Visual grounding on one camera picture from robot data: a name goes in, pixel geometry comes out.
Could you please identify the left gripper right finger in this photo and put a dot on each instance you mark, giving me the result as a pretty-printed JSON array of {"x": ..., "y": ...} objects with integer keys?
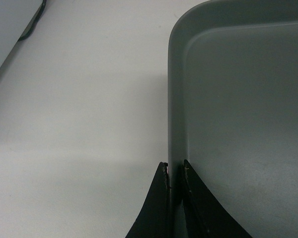
[{"x": 205, "y": 217}]

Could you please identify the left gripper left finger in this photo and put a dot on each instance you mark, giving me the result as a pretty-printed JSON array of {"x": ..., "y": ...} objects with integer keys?
[{"x": 152, "y": 221}]

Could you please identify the grey rectangular serving tray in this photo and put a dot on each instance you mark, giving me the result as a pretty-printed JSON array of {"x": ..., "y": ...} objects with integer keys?
[{"x": 233, "y": 111}]

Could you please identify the white cash register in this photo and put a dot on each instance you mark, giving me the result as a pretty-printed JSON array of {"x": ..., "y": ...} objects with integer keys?
[{"x": 18, "y": 20}]

